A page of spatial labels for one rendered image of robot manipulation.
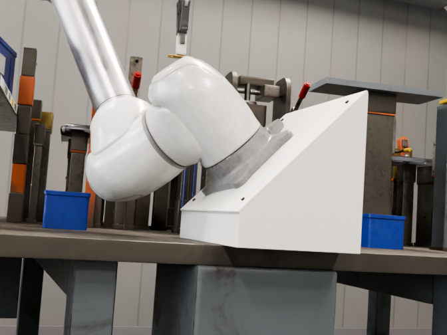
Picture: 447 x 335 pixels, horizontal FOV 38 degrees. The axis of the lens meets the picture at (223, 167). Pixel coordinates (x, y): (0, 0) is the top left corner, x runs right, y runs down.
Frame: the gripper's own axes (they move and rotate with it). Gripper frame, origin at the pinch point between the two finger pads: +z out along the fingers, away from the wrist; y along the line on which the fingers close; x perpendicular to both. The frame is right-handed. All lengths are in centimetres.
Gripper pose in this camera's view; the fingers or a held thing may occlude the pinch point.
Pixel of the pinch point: (181, 45)
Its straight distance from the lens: 215.3
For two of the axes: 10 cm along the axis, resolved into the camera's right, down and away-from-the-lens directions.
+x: 9.7, 0.6, 2.4
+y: 2.4, -0.4, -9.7
